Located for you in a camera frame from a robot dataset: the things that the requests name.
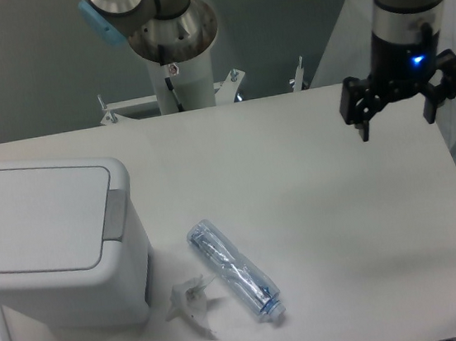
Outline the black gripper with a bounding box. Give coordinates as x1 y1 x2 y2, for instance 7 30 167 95
340 25 456 142

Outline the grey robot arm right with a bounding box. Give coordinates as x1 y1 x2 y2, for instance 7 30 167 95
340 0 456 141

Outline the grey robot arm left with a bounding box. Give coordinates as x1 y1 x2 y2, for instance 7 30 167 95
78 0 456 140

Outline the white plastic trash can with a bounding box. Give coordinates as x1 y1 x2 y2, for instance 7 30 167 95
0 158 153 328

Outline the clear empty plastic bottle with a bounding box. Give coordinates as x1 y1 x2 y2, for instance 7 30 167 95
187 219 286 324

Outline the crumpled white tissue paper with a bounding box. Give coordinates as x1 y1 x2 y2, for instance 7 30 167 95
165 274 218 340

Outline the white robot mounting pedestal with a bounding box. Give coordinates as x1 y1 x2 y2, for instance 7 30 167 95
97 51 245 126

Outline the black cable on pedestal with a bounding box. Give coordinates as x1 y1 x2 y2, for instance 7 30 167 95
156 41 187 115

